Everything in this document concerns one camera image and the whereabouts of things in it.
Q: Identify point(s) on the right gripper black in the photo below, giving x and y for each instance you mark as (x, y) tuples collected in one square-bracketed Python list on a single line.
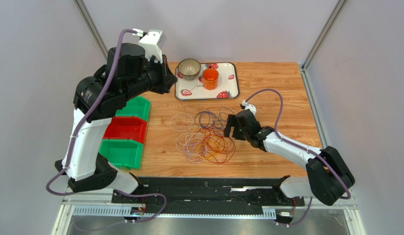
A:
[(239, 124)]

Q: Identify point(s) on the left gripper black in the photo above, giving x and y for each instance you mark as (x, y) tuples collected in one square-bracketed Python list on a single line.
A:
[(167, 79)]

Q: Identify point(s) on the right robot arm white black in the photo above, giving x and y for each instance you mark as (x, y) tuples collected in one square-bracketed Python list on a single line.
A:
[(328, 178)]

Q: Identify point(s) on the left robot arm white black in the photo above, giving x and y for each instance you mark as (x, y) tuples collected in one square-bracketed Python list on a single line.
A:
[(127, 74)]

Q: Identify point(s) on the beige ceramic bowl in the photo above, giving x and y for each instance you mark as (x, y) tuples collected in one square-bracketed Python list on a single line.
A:
[(188, 69)]

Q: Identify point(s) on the strawberry pattern white tray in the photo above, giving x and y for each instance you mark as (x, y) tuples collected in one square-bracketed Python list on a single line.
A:
[(226, 85)]

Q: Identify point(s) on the orange translucent cup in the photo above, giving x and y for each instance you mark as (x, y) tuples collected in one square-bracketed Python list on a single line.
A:
[(210, 78)]

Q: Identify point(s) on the green bin far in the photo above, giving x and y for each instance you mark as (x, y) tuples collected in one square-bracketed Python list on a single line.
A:
[(138, 107)]

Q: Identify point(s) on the green bin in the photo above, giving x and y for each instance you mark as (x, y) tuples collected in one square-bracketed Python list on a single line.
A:
[(138, 107), (122, 153)]

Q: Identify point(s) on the red bin middle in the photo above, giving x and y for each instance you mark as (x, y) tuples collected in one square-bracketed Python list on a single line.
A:
[(126, 128)]

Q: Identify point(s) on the green bin near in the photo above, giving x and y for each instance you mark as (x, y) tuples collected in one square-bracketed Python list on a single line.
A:
[(122, 153)]

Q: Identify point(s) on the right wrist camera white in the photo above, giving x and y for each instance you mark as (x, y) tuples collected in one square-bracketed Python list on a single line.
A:
[(247, 106)]

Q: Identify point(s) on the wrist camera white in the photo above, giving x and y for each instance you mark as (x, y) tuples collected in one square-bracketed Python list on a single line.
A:
[(152, 42), (247, 106)]

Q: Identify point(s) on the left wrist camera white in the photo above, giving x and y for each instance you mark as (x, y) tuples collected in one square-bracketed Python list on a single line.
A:
[(152, 42)]

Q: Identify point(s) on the slotted white cable duct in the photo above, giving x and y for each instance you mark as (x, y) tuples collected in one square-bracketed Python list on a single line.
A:
[(130, 211)]

